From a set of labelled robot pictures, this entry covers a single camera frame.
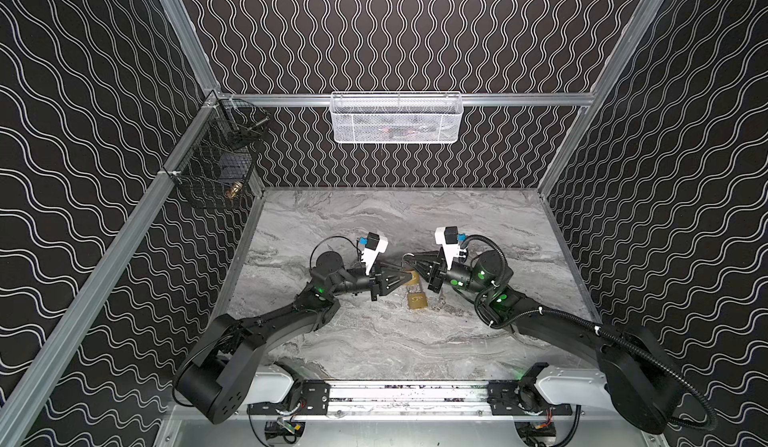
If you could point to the long shackle brass padlock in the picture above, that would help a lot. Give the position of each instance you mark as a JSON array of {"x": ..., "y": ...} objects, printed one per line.
[{"x": 417, "y": 300}]

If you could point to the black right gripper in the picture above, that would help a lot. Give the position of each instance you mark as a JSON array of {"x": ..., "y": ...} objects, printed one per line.
[{"x": 437, "y": 274}]

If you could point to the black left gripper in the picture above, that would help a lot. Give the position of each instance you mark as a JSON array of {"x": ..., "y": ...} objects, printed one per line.
[{"x": 374, "y": 283}]

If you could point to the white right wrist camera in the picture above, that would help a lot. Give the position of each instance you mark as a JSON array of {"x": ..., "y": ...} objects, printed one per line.
[{"x": 450, "y": 241}]

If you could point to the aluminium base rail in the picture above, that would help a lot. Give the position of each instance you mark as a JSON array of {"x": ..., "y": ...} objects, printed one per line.
[{"x": 433, "y": 400}]

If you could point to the small brass padlock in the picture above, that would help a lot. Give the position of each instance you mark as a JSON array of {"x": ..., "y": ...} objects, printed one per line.
[{"x": 414, "y": 280}]

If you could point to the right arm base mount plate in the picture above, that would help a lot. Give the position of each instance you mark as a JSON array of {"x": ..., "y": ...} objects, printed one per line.
[{"x": 507, "y": 398}]

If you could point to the white mesh wall basket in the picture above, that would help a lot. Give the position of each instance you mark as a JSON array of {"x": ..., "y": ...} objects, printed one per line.
[{"x": 391, "y": 117}]

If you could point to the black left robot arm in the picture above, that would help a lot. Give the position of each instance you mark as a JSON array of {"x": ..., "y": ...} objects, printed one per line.
[{"x": 218, "y": 371}]

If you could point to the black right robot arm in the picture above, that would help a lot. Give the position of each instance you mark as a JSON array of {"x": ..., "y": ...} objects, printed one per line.
[{"x": 638, "y": 371}]

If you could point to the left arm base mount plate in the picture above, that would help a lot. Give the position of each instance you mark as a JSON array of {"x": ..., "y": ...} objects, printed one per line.
[{"x": 309, "y": 397}]

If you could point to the black wire wall basket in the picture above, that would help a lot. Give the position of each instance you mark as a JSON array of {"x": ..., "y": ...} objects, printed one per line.
[{"x": 215, "y": 174}]

